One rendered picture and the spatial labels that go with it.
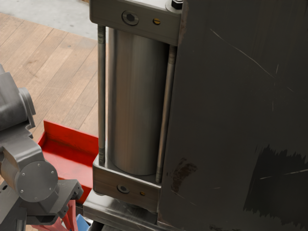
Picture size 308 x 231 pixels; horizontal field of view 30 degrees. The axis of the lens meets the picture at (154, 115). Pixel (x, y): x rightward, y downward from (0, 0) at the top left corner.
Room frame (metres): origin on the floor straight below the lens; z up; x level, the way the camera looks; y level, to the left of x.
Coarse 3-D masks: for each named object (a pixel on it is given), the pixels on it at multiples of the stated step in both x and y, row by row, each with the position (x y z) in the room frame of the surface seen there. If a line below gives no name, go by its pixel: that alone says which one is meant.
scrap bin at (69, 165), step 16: (48, 128) 0.77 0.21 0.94; (64, 128) 0.76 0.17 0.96; (48, 144) 0.76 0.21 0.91; (64, 144) 0.76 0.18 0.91; (80, 144) 0.75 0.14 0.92; (96, 144) 0.74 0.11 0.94; (48, 160) 0.72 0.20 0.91; (64, 160) 0.72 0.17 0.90; (80, 160) 0.72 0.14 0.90; (64, 176) 0.68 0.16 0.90; (80, 176) 0.69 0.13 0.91
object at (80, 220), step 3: (78, 216) 0.52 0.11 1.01; (81, 216) 0.52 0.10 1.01; (78, 219) 0.52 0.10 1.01; (81, 219) 0.52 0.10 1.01; (78, 222) 0.51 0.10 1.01; (81, 222) 0.52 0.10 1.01; (84, 222) 0.52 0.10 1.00; (78, 225) 0.51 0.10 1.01; (81, 225) 0.51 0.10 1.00; (84, 225) 0.52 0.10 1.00; (87, 225) 0.52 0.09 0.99; (78, 228) 0.50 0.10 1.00; (81, 228) 0.51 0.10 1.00; (84, 228) 0.51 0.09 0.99; (87, 228) 0.52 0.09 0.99
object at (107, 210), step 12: (84, 204) 0.43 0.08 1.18; (96, 204) 0.43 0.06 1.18; (108, 204) 0.43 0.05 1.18; (120, 204) 0.43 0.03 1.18; (132, 204) 0.43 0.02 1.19; (84, 216) 0.42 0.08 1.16; (96, 216) 0.42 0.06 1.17; (108, 216) 0.41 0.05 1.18; (120, 216) 0.41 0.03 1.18; (132, 216) 0.41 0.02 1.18; (144, 216) 0.42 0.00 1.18; (156, 216) 0.42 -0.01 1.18; (96, 228) 0.42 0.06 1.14; (108, 228) 0.41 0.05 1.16; (120, 228) 0.41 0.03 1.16; (132, 228) 0.41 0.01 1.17; (144, 228) 0.40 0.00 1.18; (156, 228) 0.40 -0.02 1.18
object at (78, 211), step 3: (75, 204) 0.62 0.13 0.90; (78, 204) 0.62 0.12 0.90; (81, 204) 0.62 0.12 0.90; (78, 207) 0.62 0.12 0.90; (81, 207) 0.62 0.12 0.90; (78, 210) 0.61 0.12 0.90; (81, 210) 0.61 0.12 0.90; (78, 213) 0.60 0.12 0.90; (81, 213) 0.60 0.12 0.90; (90, 219) 0.59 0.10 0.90; (63, 222) 0.58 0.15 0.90; (63, 225) 0.57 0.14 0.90
